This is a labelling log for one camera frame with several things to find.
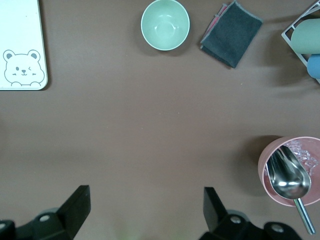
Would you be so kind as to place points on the steel cup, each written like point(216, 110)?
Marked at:
point(287, 175)

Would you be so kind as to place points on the pink bowl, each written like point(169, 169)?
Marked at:
point(265, 165)

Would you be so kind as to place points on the cream bear print tray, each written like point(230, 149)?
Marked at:
point(20, 37)

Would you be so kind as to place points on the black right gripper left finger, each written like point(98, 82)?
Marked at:
point(62, 212)

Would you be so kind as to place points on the blue cup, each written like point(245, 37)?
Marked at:
point(315, 66)

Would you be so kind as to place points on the clear ice pieces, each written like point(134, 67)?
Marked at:
point(302, 155)

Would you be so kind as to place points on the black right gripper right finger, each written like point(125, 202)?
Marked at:
point(220, 215)

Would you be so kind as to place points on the pale green cup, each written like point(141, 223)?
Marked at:
point(307, 37)

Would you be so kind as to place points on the pale green bowl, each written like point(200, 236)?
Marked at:
point(165, 25)

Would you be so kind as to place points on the dark grey folded cloth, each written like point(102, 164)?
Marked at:
point(230, 35)

